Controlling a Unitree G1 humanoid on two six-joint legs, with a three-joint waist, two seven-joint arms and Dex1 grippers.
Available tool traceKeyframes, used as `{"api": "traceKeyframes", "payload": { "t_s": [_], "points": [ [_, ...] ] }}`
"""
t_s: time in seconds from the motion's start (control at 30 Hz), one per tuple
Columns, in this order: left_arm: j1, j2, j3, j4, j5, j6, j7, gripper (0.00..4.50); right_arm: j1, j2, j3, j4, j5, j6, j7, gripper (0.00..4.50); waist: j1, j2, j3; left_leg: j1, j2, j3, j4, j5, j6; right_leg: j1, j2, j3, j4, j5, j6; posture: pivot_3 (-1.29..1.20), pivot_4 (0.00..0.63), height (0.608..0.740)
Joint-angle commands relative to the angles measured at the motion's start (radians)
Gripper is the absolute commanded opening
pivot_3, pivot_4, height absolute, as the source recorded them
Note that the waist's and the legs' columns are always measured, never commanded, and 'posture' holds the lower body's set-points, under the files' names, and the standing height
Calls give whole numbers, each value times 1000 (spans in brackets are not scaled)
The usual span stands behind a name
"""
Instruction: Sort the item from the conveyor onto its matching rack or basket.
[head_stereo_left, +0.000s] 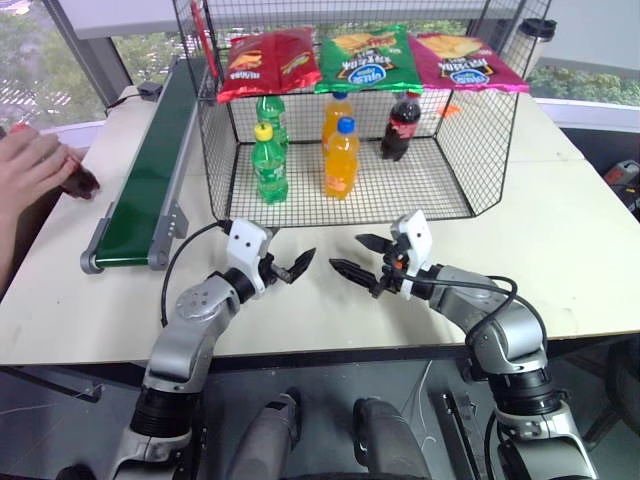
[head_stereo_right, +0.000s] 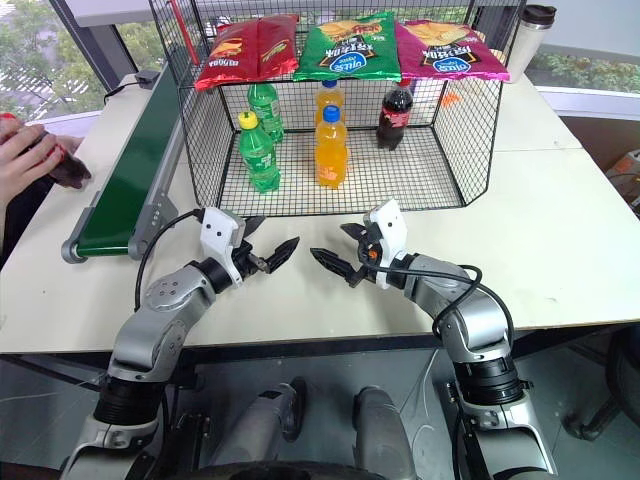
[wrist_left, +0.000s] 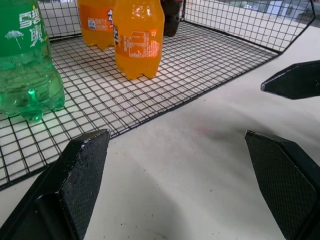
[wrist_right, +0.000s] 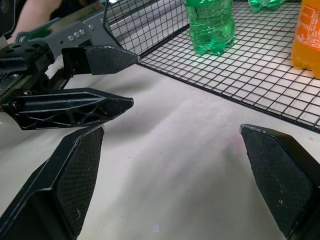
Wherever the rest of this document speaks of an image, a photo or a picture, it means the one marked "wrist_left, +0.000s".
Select green soda bottle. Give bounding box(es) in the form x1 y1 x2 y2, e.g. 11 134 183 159
0 0 66 123

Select black wire mesh basket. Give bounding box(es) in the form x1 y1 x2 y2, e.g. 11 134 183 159
0 0 316 191

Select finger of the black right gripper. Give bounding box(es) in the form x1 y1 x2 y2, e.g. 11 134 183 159
244 130 320 240

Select black pointed left gripper right finger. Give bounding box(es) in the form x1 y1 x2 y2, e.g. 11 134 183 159
260 59 320 100

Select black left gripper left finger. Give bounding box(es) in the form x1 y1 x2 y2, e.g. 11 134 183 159
0 128 111 240

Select orange soda bottle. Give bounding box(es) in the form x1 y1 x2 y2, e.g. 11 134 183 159
76 0 117 51
112 0 165 80

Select dark cola bottle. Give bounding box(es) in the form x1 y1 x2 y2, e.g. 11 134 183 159
159 0 184 37

